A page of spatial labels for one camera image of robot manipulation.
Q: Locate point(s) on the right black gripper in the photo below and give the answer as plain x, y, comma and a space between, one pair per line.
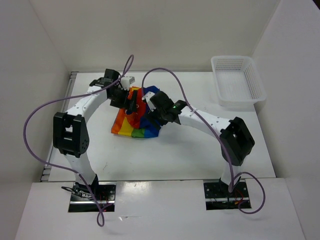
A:
153, 114

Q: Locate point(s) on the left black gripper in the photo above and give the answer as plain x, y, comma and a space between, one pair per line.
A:
131, 104

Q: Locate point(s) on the rainbow striped shorts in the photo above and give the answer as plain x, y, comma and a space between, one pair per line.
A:
134, 124

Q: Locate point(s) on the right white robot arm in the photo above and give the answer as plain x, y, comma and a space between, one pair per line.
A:
233, 135

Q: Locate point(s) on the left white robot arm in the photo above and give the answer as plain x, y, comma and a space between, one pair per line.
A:
70, 133

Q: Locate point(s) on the white plastic basket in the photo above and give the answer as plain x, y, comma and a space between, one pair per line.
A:
237, 81

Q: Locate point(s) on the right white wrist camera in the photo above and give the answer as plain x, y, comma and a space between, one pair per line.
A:
147, 99

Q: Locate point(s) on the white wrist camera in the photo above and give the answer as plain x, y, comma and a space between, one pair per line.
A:
147, 99
126, 82

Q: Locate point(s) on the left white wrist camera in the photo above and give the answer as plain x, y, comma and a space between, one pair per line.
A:
126, 82

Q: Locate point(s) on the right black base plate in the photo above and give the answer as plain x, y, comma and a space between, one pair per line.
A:
217, 197

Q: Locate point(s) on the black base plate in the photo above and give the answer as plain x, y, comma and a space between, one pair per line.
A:
217, 197
81, 201

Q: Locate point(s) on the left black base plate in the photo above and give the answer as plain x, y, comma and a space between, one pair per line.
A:
81, 201

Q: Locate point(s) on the aluminium table edge rail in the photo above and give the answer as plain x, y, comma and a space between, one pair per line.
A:
47, 168

